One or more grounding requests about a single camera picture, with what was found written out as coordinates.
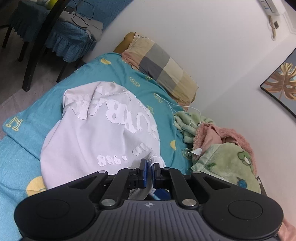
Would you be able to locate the white t-shirt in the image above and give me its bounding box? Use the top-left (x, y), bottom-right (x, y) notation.
top-left (40, 81), bottom-right (165, 189)

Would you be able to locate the pink fleece blanket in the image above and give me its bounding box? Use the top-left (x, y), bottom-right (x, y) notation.
top-left (193, 123), bottom-right (257, 175)

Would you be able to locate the light green folded cloth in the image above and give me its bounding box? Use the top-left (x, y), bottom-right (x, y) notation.
top-left (174, 111), bottom-right (215, 144)

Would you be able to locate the green cartoon fleece blanket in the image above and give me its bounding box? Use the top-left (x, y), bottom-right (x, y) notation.
top-left (191, 143), bottom-right (261, 194)

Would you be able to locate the teal patterned bed sheet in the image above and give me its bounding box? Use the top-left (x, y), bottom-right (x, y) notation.
top-left (0, 52), bottom-right (197, 241)

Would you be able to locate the checkered pillow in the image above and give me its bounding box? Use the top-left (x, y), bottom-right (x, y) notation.
top-left (114, 32), bottom-right (198, 110)

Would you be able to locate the framed leaf picture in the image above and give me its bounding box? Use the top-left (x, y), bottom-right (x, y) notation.
top-left (260, 49), bottom-right (296, 118)

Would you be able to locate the grey cloth on chair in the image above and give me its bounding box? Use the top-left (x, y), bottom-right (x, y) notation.
top-left (59, 11), bottom-right (103, 42)

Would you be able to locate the yellow green plush toy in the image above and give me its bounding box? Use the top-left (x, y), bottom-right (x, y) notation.
top-left (48, 0), bottom-right (57, 8)

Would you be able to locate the white charging cable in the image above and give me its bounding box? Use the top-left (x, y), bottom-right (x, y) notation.
top-left (155, 93), bottom-right (202, 130)

